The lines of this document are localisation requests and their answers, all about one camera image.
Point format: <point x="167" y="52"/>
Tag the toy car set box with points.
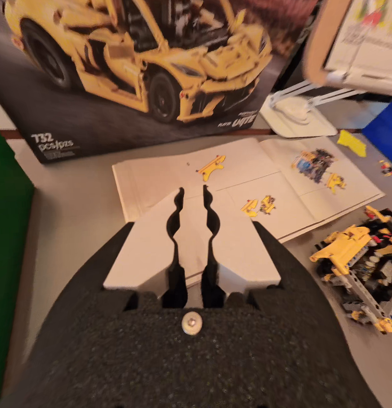
<point x="87" y="121"/>

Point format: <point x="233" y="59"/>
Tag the printed instruction sheet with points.
<point x="368" y="51"/>

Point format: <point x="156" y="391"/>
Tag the yellow paper note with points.
<point x="352" y="143"/>

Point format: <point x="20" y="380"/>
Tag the scattered small toy pieces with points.
<point x="387" y="167"/>

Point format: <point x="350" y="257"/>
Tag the blue storage bin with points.
<point x="384" y="134"/>

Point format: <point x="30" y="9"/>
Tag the green storage bin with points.
<point x="8" y="255"/>

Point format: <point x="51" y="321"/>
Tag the yellow black toy car model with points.
<point x="342" y="248"/>

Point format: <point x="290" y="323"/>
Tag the grey desk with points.
<point x="71" y="207"/>

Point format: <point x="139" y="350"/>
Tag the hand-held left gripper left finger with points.
<point x="138" y="255"/>

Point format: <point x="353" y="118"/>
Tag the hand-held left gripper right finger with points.
<point x="247" y="255"/>

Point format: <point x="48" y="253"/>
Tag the building instruction booklet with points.
<point x="263" y="159"/>

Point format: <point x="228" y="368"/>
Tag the wooden document stand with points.
<point x="317" y="38"/>

